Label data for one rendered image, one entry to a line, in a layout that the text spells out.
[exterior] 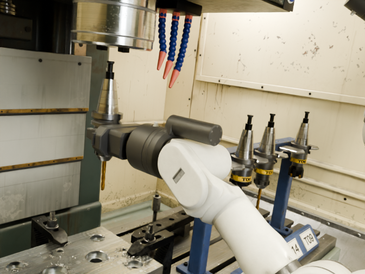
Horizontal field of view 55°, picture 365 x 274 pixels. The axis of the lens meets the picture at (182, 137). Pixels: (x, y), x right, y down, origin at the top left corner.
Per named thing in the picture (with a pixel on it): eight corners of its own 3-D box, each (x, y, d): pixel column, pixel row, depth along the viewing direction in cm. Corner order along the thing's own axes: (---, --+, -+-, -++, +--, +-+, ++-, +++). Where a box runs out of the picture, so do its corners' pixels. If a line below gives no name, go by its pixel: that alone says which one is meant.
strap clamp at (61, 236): (69, 276, 85) (71, 218, 82) (56, 282, 82) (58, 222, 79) (42, 253, 93) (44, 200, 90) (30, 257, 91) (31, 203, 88)
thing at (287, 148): (307, 153, 106) (307, 150, 106) (300, 155, 102) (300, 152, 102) (285, 147, 111) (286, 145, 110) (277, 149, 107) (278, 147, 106)
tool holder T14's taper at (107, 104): (108, 110, 75) (111, 78, 74) (123, 113, 72) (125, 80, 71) (91, 111, 72) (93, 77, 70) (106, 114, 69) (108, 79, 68)
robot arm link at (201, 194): (185, 162, 63) (230, 223, 56) (149, 162, 56) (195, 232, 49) (206, 135, 60) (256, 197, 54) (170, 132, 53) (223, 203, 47)
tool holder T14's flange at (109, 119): (108, 120, 77) (109, 109, 76) (128, 126, 73) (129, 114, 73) (85, 122, 72) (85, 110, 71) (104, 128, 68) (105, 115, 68)
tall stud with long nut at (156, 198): (159, 233, 111) (163, 194, 109) (152, 235, 109) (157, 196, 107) (153, 229, 113) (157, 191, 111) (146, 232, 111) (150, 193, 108)
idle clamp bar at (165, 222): (194, 231, 115) (197, 213, 114) (138, 261, 94) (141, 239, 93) (182, 226, 118) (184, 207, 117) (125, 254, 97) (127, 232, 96)
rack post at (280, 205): (293, 232, 123) (308, 149, 117) (285, 236, 119) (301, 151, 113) (267, 221, 129) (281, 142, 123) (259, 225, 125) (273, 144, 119)
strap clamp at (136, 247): (170, 273, 91) (176, 219, 88) (130, 294, 81) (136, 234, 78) (161, 267, 93) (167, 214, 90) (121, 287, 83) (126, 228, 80)
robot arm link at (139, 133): (143, 111, 74) (186, 122, 66) (140, 156, 76) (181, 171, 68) (92, 113, 65) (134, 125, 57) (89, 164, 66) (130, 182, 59)
